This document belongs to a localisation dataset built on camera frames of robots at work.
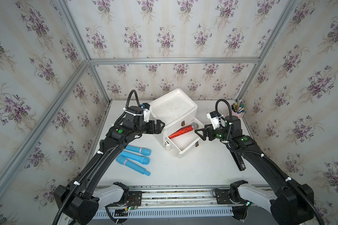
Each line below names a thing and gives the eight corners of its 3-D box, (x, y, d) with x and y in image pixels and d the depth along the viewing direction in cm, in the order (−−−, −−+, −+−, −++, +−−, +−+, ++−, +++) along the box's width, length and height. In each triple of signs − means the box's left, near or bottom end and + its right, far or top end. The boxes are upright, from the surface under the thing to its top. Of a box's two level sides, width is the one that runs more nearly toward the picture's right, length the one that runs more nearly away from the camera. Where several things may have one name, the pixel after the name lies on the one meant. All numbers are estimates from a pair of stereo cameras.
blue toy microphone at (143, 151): (126, 151, 93) (124, 149, 89) (128, 147, 95) (127, 144, 92) (149, 157, 91) (149, 154, 87) (151, 151, 93) (150, 149, 90)
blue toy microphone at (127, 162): (116, 161, 88) (114, 159, 85) (120, 156, 90) (118, 154, 87) (148, 177, 82) (148, 175, 79) (151, 171, 84) (151, 169, 82)
